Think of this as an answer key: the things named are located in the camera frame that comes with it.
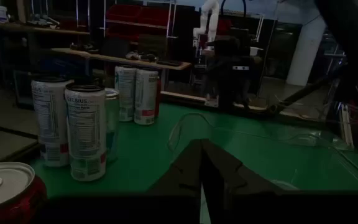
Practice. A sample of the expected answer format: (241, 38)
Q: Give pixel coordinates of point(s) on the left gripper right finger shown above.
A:
(225, 177)

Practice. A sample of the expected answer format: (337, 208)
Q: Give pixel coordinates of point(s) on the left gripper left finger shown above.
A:
(185, 177)

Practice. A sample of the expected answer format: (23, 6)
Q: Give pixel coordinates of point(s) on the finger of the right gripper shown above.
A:
(241, 93)
(225, 93)

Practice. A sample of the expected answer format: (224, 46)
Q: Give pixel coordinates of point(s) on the white Celsius can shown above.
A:
(85, 130)
(146, 96)
(50, 118)
(124, 93)

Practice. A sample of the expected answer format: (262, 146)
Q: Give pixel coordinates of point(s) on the silver blue energy drink can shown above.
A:
(113, 118)

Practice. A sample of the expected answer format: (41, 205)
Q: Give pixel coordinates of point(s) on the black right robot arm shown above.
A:
(346, 31)

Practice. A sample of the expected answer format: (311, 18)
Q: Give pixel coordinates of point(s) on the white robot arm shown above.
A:
(211, 18)

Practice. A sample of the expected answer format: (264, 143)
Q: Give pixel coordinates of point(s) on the green table mat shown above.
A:
(141, 155)

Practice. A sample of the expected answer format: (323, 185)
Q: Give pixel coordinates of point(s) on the black keyboard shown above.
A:
(169, 63)

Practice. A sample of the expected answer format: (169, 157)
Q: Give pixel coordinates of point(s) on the clear plastic bin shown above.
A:
(291, 168)

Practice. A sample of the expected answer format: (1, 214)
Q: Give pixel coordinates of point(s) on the white round pillar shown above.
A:
(306, 53)

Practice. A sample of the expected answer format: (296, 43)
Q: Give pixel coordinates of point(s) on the red storage bin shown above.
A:
(124, 12)
(123, 32)
(154, 15)

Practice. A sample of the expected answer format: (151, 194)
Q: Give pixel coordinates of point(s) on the black bench device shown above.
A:
(141, 57)
(84, 47)

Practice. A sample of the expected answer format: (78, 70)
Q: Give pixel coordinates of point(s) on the metal shelf rack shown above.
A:
(135, 24)

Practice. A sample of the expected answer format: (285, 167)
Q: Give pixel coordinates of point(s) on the white aluminium strip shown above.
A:
(346, 124)

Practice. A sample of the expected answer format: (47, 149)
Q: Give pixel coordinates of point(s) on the wooden workbench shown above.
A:
(113, 58)

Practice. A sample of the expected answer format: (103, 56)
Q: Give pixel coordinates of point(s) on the dark computer monitor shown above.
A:
(23, 90)

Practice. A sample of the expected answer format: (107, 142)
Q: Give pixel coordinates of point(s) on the wooden shelf board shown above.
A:
(42, 30)

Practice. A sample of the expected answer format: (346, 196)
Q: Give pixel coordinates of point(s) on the white plastic bottle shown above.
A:
(2, 14)

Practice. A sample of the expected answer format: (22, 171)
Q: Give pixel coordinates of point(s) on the black frame strut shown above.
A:
(300, 98)

